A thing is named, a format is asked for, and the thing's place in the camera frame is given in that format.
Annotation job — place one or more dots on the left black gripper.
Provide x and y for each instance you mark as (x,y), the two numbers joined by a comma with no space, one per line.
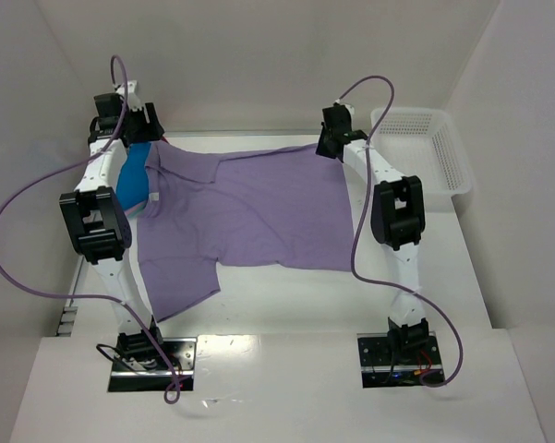
(146,127)

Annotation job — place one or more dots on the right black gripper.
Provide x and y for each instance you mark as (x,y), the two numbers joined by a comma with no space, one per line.
(326,146)

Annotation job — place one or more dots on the purple polo shirt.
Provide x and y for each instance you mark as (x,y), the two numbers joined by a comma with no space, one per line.
(243,209)

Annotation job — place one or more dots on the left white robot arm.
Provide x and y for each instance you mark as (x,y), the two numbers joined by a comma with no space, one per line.
(100,232)

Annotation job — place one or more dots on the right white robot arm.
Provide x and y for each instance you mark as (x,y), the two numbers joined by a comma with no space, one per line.
(395,210)

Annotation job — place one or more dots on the blue folded shirt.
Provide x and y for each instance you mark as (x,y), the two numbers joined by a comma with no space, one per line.
(133,184)

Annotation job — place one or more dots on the pink folded shirt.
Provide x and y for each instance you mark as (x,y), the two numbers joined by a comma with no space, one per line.
(132,212)

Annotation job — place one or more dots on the white plastic basket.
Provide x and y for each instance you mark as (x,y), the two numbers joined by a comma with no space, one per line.
(424,142)

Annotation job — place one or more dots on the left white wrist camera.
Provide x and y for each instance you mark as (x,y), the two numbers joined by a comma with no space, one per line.
(129,93)

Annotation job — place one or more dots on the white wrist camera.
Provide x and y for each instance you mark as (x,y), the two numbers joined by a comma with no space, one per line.
(349,108)
(129,93)

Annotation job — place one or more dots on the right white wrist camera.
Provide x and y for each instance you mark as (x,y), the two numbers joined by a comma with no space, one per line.
(349,108)

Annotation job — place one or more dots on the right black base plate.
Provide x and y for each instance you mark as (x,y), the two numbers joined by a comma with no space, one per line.
(379,370)

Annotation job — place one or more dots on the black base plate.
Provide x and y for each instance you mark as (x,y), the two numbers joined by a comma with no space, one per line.
(150,373)
(379,370)

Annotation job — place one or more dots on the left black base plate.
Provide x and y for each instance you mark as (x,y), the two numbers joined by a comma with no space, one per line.
(150,373)

